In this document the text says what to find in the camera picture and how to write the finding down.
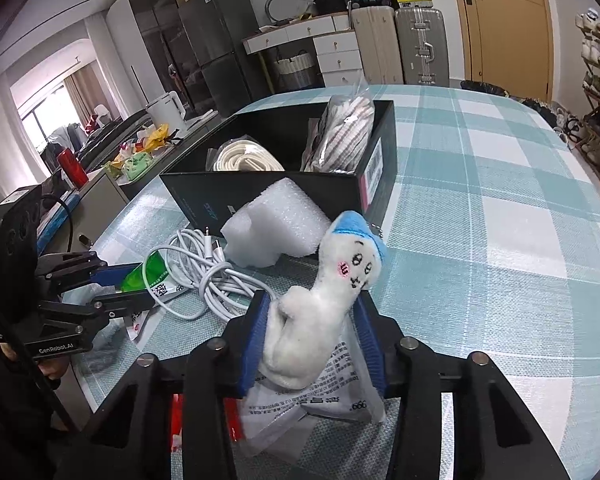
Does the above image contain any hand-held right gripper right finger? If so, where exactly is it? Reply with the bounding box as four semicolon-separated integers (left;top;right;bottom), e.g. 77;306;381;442
352;292;573;480

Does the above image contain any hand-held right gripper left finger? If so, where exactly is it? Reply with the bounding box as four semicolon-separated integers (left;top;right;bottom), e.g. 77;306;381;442
55;291;272;480

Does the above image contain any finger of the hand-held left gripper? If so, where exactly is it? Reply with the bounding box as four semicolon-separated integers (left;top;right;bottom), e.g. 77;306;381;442
36;287;156;335
34;250;147;293

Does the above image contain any green white packet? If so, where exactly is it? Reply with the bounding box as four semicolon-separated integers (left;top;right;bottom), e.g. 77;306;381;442
120;252;191;311

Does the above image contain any white plush toy blue hat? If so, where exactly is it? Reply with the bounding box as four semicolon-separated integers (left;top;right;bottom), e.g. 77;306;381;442
257;210;388;391

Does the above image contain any white cable bundle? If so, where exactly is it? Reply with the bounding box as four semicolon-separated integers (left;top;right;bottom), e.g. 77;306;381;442
147;227;281;322

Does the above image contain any white printed plastic packet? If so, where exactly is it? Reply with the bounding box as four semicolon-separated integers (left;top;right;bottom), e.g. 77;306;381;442
237;320;387;457

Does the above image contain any red packet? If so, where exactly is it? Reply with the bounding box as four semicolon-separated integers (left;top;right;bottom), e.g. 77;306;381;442
172;392;246;461

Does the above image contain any black cardboard box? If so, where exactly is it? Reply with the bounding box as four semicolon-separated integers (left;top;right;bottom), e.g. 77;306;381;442
158;99;397;235

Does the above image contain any white foam wrap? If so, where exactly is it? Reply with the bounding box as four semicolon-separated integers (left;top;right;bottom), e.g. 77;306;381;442
220;177;333;267

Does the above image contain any person's left forearm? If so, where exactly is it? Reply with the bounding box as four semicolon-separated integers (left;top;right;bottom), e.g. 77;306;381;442
0;360;88;480

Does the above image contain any person's left hand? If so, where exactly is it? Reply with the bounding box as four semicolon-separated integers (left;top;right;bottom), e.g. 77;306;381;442
36;357;70;392

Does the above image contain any grey metal cabinet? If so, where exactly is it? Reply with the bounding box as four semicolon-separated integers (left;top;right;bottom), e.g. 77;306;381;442
35;165;132;261

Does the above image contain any green snack packet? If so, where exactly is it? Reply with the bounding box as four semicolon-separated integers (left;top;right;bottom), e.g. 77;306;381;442
122;152;154;181

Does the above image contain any red can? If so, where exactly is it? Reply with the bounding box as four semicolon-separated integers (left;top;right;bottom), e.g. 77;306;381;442
56;147;89;188

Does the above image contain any black low table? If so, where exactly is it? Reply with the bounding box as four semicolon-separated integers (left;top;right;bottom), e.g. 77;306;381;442
80;107;226;201

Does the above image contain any yellow snack bag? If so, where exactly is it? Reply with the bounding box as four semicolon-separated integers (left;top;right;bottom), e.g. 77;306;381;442
137;125;181;152

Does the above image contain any white electric kettle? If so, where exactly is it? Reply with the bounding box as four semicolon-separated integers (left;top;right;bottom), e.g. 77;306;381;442
145;91;187;133

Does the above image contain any beige curtain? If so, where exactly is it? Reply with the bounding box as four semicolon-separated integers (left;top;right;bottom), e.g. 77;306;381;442
62;65;113;121

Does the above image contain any bagged striped cloth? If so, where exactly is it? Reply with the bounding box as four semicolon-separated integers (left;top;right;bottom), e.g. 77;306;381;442
300;92;376;173

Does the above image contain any dark glass cabinet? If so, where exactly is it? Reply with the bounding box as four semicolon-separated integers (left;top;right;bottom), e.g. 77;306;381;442
125;0;206;108

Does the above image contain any grey refrigerator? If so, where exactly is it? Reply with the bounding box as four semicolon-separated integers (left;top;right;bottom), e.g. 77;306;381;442
177;0;272;117

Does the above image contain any woven laundry basket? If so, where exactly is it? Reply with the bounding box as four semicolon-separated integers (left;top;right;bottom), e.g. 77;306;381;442
271;50;317;92

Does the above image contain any row of dark shoes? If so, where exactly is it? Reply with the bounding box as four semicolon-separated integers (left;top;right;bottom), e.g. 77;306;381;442
505;91;583;147

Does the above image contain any beige suitcase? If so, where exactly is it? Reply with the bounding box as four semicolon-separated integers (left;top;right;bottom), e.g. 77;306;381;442
350;5;406;86

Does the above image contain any white drawer desk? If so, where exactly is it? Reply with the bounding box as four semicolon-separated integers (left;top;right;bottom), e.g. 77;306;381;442
242;12;365;96

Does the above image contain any silver suitcase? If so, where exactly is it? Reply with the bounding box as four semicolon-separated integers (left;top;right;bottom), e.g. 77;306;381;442
394;6;451;88

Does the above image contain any wooden door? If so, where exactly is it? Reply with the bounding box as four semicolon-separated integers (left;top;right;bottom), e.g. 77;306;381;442
447;0;555;104

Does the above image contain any wooden shoe rack with shoes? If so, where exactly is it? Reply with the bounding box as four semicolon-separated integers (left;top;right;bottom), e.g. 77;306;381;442
575;7;600;201

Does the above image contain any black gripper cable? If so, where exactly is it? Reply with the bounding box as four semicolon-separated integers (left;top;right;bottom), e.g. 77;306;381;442
40;192;93;261

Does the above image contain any bagged white rope roll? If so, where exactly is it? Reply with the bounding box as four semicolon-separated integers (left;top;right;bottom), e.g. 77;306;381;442
206;135;286;173

